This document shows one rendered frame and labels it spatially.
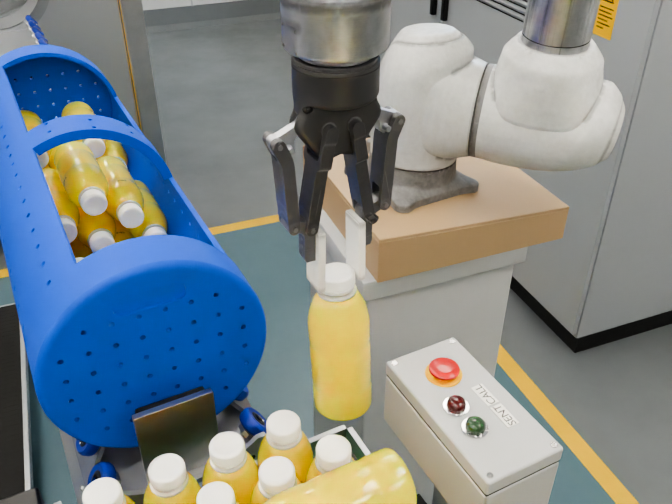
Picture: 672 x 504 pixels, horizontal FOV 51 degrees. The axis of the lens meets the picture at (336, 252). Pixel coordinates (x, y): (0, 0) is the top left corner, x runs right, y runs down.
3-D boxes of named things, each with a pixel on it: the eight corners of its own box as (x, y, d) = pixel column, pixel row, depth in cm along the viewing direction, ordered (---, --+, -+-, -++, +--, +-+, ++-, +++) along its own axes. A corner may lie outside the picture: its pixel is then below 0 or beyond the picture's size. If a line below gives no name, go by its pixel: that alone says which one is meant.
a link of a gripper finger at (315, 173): (342, 127, 60) (328, 127, 60) (320, 240, 66) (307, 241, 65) (322, 111, 63) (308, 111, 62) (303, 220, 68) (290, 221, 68)
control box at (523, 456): (446, 392, 94) (453, 334, 88) (548, 506, 79) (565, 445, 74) (382, 418, 90) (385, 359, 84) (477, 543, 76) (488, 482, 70)
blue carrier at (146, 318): (124, 157, 163) (102, 34, 147) (272, 405, 99) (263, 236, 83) (-8, 183, 152) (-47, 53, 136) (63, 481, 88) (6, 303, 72)
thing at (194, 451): (216, 445, 96) (207, 379, 89) (222, 458, 94) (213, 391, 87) (144, 473, 92) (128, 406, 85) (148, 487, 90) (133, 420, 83)
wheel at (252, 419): (243, 400, 95) (233, 410, 95) (255, 422, 91) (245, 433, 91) (263, 411, 98) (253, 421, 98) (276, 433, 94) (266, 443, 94)
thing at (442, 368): (447, 359, 85) (448, 352, 84) (465, 378, 82) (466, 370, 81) (422, 369, 83) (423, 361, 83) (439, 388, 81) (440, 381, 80)
